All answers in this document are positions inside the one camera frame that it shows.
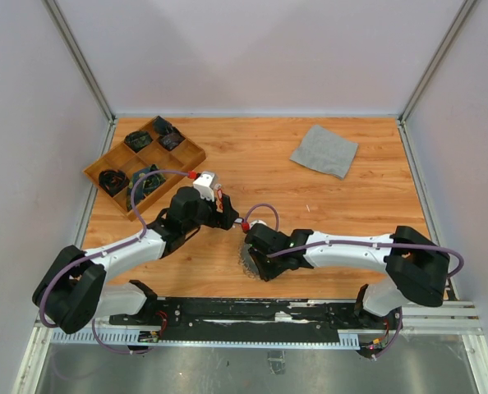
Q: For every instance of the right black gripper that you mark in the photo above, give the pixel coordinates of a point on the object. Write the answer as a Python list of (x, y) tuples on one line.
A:
[(264, 272)]

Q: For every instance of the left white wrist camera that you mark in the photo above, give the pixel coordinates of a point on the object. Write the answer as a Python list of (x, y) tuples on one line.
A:
[(205, 184)]

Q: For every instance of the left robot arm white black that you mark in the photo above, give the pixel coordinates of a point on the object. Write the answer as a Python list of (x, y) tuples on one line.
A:
[(75, 290)]

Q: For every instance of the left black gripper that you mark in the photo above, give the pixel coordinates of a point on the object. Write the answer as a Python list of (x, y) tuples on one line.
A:
[(223, 219)]

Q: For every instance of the dark rolled fabric back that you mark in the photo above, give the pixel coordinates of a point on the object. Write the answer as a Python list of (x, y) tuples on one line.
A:
[(162, 127)]

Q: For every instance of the grey cloth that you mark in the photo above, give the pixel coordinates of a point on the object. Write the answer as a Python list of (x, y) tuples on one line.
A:
[(326, 152)]

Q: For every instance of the grey slotted cable duct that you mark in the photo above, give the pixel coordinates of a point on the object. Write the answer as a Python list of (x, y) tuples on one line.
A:
[(131, 337)]

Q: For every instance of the red key tag upper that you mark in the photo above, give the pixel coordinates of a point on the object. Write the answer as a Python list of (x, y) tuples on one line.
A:
[(219, 194)]

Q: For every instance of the metal disc keyring holder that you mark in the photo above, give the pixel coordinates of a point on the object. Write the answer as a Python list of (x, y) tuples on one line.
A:
[(247, 263)]

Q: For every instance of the blue patterned folded fabric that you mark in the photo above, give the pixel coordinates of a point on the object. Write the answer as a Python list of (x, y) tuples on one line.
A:
[(146, 187)]

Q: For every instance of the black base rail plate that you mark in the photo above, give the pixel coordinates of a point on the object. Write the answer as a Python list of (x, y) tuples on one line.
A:
[(258, 320)]

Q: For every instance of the wooden compartment tray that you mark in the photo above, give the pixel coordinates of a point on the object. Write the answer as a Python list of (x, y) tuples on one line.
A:
[(187, 156)]

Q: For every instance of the black rolled belt fabric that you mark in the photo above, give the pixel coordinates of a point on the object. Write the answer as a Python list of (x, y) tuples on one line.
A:
[(113, 181)]

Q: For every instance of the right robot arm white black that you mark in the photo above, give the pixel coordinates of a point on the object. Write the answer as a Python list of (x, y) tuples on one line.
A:
[(415, 270)]

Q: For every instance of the dark green rolled fabric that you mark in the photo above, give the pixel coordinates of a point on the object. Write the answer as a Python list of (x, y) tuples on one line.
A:
[(137, 140)]

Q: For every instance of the dark rolled fabric right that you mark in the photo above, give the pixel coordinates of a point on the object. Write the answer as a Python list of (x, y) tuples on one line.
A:
[(171, 140)]

